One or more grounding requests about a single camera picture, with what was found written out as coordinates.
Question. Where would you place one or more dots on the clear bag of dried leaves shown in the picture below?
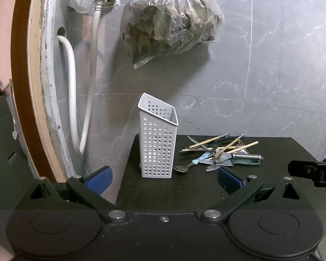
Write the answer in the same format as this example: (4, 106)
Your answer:
(163, 21)

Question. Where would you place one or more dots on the round silver spoon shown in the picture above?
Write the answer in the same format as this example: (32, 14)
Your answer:
(244, 150)

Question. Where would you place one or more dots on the wooden door frame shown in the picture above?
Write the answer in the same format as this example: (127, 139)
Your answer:
(21, 87)

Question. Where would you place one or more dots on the dark green bin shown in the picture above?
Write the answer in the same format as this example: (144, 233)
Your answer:
(2, 141)

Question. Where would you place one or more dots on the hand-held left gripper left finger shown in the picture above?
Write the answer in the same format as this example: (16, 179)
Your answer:
(100, 180)

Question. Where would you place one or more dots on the white perforated utensil basket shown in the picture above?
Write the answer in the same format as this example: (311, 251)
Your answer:
(157, 152)

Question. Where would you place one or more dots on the silver fork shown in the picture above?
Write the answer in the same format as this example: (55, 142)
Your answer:
(240, 144)

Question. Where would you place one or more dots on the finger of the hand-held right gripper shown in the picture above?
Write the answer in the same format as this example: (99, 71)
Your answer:
(304, 170)

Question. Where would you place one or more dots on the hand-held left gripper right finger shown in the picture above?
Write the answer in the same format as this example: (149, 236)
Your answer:
(229, 180)

